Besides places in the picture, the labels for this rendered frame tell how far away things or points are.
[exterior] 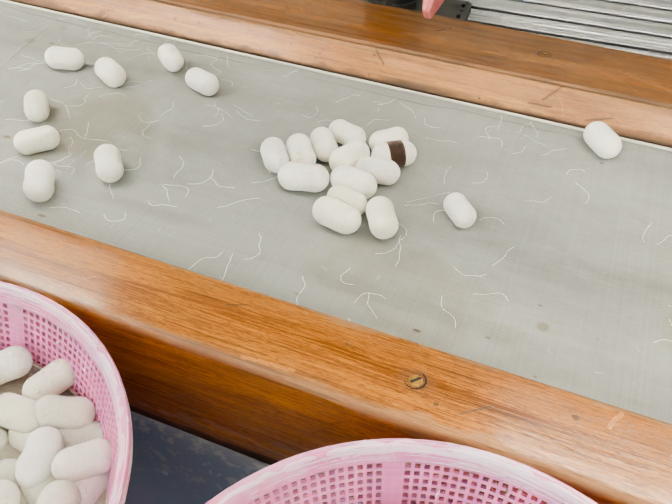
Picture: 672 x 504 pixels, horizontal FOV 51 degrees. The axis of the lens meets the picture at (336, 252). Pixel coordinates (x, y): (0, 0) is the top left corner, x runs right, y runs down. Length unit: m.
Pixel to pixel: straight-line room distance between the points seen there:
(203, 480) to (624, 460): 0.24
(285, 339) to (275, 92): 0.31
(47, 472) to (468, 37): 0.52
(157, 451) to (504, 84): 0.42
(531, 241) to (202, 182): 0.25
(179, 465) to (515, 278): 0.24
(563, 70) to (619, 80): 0.05
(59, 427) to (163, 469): 0.08
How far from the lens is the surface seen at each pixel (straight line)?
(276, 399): 0.39
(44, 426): 0.41
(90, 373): 0.41
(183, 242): 0.49
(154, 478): 0.45
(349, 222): 0.48
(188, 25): 0.75
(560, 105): 0.65
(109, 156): 0.55
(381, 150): 0.54
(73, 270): 0.45
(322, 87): 0.65
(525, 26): 0.98
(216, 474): 0.45
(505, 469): 0.35
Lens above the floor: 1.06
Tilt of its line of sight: 43 degrees down
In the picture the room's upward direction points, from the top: 2 degrees clockwise
